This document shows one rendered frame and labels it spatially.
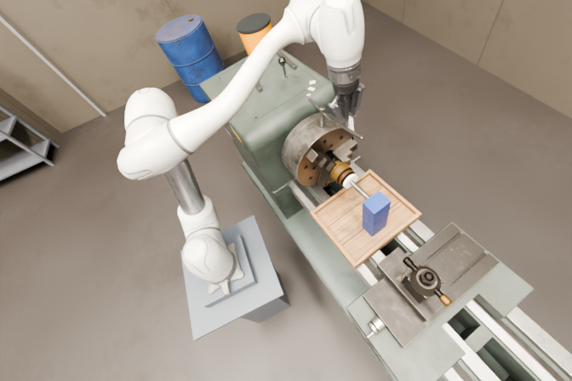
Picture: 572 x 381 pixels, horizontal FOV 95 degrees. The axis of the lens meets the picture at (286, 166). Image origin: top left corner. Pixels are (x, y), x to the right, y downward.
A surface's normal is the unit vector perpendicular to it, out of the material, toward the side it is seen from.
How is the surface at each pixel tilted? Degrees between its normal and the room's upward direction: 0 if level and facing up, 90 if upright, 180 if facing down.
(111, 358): 0
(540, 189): 0
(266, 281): 0
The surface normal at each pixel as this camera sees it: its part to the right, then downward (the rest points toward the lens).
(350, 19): 0.33, 0.56
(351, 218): -0.22, -0.57
